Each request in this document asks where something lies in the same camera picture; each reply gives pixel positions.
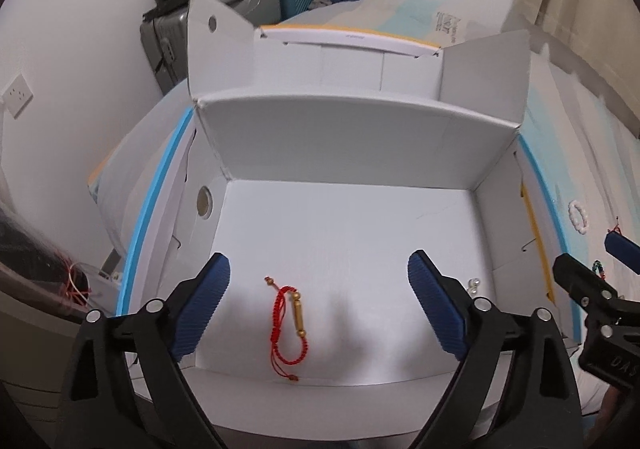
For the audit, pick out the small white pearl earrings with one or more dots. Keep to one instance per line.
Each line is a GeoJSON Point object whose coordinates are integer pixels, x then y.
{"type": "Point", "coordinates": [473, 286]}

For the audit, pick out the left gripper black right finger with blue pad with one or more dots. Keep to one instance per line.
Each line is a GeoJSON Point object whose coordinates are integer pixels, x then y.
{"type": "Point", "coordinates": [539, 405]}

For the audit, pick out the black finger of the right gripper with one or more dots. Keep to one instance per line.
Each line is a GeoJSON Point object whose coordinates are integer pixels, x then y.
{"type": "Point", "coordinates": [594, 296]}

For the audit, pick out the grey hard-shell suitcase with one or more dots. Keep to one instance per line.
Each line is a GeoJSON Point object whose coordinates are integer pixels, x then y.
{"type": "Point", "coordinates": [164, 35]}

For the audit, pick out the white wall power socket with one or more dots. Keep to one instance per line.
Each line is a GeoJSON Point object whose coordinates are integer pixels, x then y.
{"type": "Point", "coordinates": [17, 96]}

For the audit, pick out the red cord bracelet gold tube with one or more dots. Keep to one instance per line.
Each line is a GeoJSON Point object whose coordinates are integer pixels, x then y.
{"type": "Point", "coordinates": [286, 318]}

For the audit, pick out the striped blue grey bed sheet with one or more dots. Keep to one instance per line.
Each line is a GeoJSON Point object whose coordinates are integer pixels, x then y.
{"type": "Point", "coordinates": [550, 128]}

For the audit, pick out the white cardboard box blue trim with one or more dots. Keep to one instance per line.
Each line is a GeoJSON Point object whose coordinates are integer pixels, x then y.
{"type": "Point", "coordinates": [350, 188]}

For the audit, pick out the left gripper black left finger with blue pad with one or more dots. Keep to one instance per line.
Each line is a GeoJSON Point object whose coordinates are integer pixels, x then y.
{"type": "Point", "coordinates": [98, 406]}

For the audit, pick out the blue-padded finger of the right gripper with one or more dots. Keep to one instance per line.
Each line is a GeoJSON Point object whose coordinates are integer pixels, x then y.
{"type": "Point", "coordinates": [623, 249]}

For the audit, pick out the white device with red cables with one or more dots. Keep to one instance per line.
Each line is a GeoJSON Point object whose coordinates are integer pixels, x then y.
{"type": "Point", "coordinates": [89, 286]}

